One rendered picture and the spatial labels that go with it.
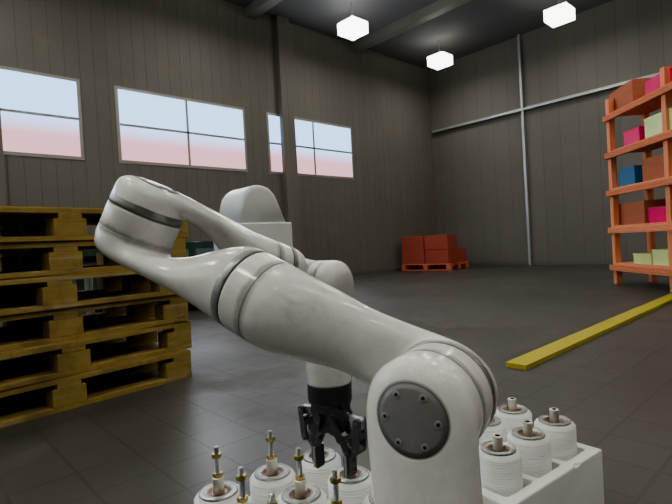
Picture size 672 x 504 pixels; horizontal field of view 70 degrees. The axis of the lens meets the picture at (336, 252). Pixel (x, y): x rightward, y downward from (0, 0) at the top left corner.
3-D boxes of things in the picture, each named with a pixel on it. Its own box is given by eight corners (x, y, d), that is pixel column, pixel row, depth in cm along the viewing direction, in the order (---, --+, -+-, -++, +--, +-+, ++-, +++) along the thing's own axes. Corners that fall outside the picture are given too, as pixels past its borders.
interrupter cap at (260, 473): (289, 464, 106) (289, 460, 106) (291, 480, 98) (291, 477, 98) (254, 468, 105) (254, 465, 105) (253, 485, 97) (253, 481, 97)
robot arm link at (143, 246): (71, 244, 60) (211, 337, 48) (101, 173, 59) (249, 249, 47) (132, 255, 68) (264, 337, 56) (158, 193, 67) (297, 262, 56)
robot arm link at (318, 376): (376, 374, 84) (375, 339, 84) (335, 391, 76) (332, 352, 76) (337, 367, 90) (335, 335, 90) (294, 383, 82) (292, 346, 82)
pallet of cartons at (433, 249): (424, 267, 1257) (422, 236, 1256) (471, 267, 1154) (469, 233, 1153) (399, 270, 1189) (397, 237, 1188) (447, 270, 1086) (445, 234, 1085)
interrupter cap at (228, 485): (246, 489, 96) (246, 485, 96) (216, 507, 89) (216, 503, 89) (220, 480, 100) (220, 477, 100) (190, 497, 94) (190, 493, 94)
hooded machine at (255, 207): (270, 302, 656) (264, 191, 654) (298, 304, 607) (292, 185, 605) (217, 309, 604) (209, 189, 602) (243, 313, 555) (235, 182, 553)
